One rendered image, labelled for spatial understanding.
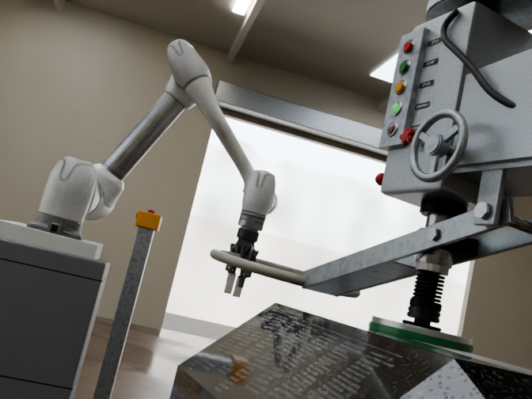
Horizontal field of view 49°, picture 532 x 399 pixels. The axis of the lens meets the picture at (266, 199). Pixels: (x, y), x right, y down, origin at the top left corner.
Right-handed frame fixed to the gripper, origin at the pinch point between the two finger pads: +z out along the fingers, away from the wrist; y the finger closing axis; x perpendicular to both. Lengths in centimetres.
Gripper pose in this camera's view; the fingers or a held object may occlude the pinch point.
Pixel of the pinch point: (233, 286)
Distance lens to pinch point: 202.9
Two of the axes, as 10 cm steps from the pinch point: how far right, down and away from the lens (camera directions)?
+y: 6.4, 1.1, -7.6
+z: -2.6, 9.6, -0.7
